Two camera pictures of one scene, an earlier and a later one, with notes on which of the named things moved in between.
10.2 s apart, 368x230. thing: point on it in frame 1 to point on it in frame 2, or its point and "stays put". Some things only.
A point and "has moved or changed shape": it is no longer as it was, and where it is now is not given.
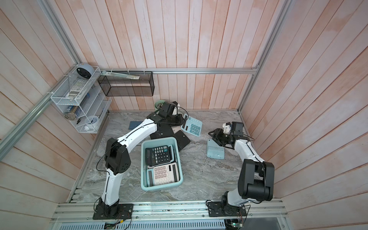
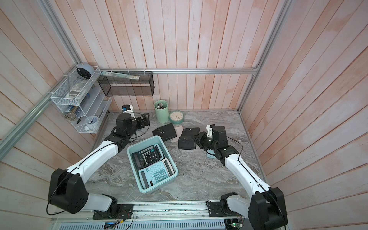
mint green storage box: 176,143 to 163,147
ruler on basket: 122,75 stays put
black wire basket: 120,86 stays put
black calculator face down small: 182,140 has moved or changed shape
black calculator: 159,155 to 144,156
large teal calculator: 193,126 to 153,174
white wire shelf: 83,101 stays put
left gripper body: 173,120 to 139,123
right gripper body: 223,138 to 207,143
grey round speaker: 85,70 stays put
